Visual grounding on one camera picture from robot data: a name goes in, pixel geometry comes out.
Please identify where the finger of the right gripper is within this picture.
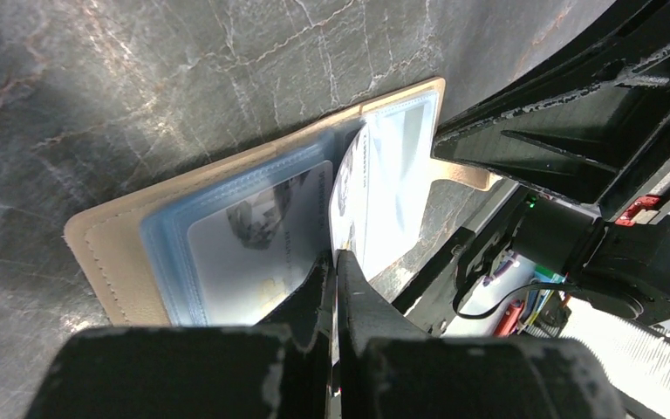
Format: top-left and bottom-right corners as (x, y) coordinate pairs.
(432, 1), (670, 204)

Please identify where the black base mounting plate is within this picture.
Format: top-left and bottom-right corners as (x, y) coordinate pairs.
(393, 181), (533, 337)

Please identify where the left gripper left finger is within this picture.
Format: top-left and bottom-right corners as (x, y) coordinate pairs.
(26, 254), (332, 418)

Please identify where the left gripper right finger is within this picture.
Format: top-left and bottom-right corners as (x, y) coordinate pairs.
(336, 251), (626, 418)

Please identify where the silver credit card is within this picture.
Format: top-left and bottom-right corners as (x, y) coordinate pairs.
(329, 126), (370, 265)
(187, 161), (333, 326)

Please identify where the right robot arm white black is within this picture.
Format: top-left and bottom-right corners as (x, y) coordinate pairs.
(432, 1), (670, 326)

